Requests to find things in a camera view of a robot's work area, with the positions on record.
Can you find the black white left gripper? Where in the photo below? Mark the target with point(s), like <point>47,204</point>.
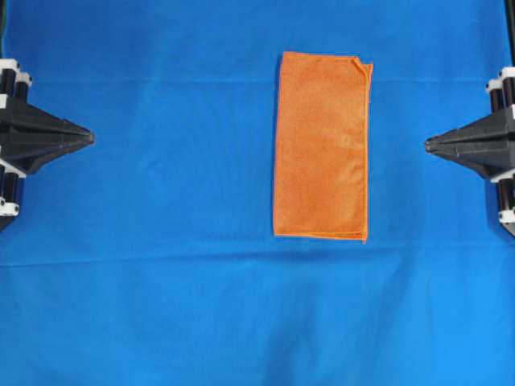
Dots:
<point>15,167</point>

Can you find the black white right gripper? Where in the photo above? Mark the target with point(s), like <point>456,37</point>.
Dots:
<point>495,161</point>

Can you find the orange microfiber towel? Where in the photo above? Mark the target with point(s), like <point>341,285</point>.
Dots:
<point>321,166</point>

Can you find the blue table cloth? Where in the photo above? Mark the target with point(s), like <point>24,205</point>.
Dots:
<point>149,257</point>

